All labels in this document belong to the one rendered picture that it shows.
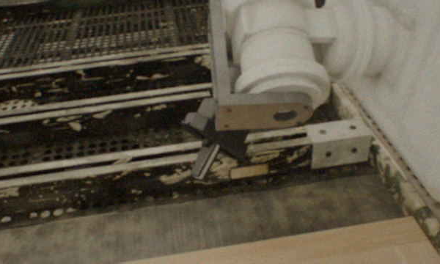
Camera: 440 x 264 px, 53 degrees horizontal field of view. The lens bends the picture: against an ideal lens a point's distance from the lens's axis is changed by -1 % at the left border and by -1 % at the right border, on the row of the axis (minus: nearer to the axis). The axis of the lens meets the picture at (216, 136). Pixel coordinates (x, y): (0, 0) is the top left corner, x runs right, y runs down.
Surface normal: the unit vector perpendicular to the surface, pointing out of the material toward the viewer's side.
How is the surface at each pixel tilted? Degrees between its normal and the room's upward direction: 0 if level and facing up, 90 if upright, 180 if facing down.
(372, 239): 57
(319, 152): 90
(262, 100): 64
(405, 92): 23
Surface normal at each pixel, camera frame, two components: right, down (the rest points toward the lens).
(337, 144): 0.14, 0.58
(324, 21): 0.16, -0.42
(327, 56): -0.98, 0.00
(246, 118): 0.07, 0.91
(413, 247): -0.07, -0.80
